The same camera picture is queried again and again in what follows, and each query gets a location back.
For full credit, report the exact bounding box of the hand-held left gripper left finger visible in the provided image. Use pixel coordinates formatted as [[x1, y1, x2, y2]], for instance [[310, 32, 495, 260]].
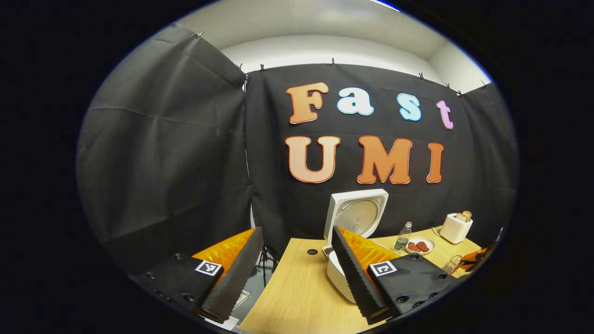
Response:
[[128, 226, 264, 324]]

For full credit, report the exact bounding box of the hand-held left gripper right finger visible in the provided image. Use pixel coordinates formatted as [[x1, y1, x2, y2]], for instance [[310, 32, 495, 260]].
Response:
[[332, 225, 461, 325]]

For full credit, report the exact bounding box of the white rice cooker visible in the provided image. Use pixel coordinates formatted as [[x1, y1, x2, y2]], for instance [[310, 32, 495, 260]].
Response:
[[323, 188, 389, 304]]

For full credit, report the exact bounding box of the black tripod stand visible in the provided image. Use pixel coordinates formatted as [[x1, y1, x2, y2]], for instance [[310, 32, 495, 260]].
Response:
[[257, 246, 280, 288]]

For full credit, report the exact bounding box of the white toaster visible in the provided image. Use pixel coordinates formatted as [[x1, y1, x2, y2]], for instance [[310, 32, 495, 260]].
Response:
[[439, 211, 474, 245]]

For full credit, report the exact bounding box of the white round plate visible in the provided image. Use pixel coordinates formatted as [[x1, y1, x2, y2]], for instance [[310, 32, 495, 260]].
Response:
[[404, 237, 436, 256]]

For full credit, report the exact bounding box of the clear water bottle green label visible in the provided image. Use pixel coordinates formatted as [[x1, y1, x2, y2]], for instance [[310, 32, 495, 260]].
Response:
[[394, 221, 413, 251]]

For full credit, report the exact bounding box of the black backdrop cloth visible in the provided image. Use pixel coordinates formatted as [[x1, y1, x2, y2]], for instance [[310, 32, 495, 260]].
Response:
[[77, 23, 518, 274]]

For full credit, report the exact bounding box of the row of black cloth clips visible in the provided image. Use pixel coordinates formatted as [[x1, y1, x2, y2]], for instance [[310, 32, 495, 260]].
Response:
[[197, 32, 488, 98]]

